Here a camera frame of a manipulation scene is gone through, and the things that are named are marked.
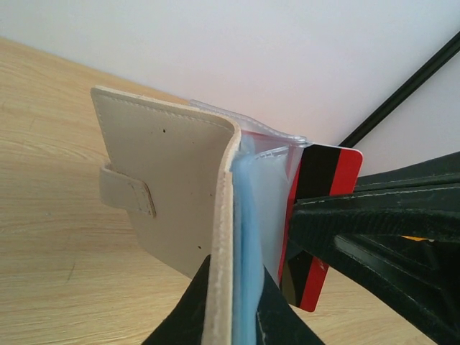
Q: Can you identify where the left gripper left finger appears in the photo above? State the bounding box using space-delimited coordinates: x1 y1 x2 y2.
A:
142 255 211 345

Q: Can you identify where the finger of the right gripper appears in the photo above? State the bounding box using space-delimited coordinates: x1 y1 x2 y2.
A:
354 152 459 193
289 192 460 345

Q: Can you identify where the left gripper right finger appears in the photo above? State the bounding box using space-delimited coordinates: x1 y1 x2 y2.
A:
255 269 324 345

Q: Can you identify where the red card black stripe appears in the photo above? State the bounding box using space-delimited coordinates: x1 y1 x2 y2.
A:
278 144 363 312

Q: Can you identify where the white card holder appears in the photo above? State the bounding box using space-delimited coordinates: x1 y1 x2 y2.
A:
91 87 309 344

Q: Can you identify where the right black frame post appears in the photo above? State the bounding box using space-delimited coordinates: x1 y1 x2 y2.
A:
339 32 460 148

